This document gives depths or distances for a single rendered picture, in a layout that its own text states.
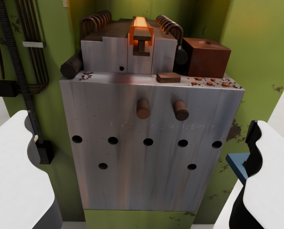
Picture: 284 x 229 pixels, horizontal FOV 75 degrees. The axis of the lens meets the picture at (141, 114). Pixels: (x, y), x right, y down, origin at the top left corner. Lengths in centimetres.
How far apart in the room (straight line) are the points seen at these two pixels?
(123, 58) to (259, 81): 45
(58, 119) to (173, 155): 42
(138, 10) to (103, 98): 56
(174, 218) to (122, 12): 83
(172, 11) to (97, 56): 54
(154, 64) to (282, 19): 38
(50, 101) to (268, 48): 69
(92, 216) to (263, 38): 76
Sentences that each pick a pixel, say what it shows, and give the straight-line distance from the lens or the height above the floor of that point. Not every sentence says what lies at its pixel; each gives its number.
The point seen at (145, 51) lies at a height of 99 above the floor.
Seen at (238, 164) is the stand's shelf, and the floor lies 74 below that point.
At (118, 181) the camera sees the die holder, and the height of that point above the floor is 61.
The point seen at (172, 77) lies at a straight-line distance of 39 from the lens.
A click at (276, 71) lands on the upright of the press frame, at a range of 71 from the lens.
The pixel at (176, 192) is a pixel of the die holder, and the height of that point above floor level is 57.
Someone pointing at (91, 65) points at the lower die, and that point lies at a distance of 44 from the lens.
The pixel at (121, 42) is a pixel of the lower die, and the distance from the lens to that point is 41.
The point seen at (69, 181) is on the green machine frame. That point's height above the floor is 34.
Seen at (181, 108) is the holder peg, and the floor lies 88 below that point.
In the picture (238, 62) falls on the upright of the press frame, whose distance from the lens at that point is 64.
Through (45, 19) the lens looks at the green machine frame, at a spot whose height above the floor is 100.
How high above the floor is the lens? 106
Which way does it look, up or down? 32 degrees down
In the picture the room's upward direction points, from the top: 4 degrees clockwise
